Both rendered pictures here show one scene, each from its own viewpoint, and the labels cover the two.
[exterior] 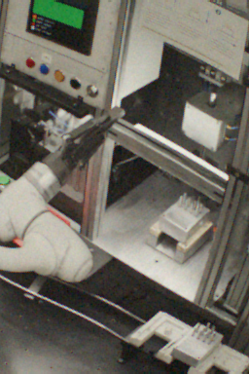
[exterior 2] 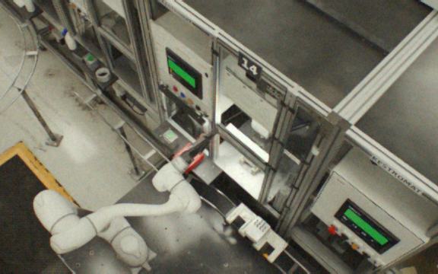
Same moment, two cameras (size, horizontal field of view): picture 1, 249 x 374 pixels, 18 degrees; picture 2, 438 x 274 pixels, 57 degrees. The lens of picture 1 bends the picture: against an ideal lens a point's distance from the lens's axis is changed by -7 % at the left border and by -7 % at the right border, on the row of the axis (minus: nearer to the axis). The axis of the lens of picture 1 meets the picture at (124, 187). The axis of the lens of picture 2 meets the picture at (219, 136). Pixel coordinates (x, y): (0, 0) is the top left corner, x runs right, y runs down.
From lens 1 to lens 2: 89 cm
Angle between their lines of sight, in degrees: 21
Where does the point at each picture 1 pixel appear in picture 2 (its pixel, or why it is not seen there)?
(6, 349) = (167, 218)
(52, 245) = (181, 202)
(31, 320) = not seen: hidden behind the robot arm
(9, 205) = (163, 178)
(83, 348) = (207, 214)
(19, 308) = not seen: hidden behind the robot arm
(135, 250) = (233, 167)
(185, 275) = (255, 183)
